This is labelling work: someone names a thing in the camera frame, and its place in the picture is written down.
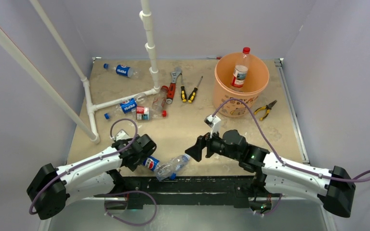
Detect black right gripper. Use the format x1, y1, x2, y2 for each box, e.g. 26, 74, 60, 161
185, 126, 240, 161

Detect clear bottle blue white cap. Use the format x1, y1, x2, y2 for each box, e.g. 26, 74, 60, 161
155, 154, 191, 181

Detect Pepsi bottle front edge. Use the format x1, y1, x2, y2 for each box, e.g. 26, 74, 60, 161
142, 156, 176, 181

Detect red label bottle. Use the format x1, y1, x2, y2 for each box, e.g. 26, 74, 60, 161
231, 47, 251, 91
135, 106, 167, 121

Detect orange plastic bin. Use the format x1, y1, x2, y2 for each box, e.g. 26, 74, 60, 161
212, 52, 270, 117

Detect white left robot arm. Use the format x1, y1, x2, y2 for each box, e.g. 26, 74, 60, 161
26, 133, 157, 220

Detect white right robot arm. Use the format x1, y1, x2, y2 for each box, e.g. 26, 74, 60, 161
185, 129, 356, 218

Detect Pepsi bottle by pipe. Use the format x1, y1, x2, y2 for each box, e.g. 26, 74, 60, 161
104, 93, 148, 120

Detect clear bottle red open cap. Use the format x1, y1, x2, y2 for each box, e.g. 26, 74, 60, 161
152, 86, 169, 112

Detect yellow black screwdriver right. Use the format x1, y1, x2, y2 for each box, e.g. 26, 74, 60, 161
187, 76, 203, 103

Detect yellow black screwdriver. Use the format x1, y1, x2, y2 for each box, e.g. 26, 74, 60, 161
181, 74, 187, 102
187, 76, 203, 103

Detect yellow black screwdriver left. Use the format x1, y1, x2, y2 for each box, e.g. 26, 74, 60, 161
181, 74, 187, 102

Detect Pepsi bottle far corner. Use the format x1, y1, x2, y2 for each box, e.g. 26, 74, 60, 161
103, 63, 139, 78

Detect red blue screwdriver far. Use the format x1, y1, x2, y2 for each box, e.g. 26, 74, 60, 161
207, 56, 222, 60

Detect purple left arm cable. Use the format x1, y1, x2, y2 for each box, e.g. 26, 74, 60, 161
28, 118, 158, 228

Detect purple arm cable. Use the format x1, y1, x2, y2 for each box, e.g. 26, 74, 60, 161
28, 118, 158, 228
212, 98, 370, 218

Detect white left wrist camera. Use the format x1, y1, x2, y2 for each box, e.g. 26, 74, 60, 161
110, 129, 131, 141

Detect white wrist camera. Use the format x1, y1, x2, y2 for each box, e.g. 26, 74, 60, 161
204, 115, 221, 138
110, 129, 131, 141

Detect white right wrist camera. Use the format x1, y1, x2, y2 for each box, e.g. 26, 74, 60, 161
204, 115, 221, 138

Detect red handled adjustable wrench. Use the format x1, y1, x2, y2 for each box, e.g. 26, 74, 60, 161
166, 67, 182, 104

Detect black aluminium base frame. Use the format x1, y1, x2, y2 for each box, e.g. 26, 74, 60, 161
49, 173, 304, 211

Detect yellow handled pliers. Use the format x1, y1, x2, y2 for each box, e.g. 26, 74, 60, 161
253, 100, 278, 121

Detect white PVC pipe frame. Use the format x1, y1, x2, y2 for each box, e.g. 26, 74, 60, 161
0, 0, 161, 144

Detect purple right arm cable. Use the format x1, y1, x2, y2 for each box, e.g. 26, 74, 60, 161
212, 98, 370, 218

